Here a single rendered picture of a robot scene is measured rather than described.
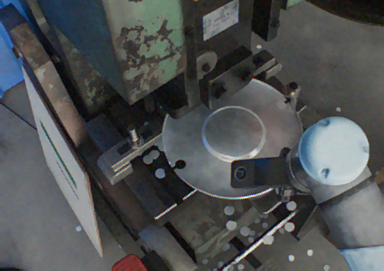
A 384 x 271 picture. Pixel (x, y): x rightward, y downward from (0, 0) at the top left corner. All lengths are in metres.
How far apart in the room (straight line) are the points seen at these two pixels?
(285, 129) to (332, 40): 1.38
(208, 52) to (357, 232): 0.36
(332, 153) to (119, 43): 0.26
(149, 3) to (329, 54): 1.72
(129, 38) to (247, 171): 0.28
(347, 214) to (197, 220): 0.50
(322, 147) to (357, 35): 1.86
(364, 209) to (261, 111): 0.46
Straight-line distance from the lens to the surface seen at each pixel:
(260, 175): 0.62
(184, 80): 0.60
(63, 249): 1.65
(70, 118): 1.05
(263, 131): 0.84
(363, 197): 0.46
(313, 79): 1.98
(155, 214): 0.85
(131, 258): 0.77
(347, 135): 0.45
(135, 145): 0.86
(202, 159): 0.81
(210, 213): 0.91
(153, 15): 0.47
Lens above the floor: 1.50
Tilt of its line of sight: 58 degrees down
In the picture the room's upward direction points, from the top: 6 degrees counter-clockwise
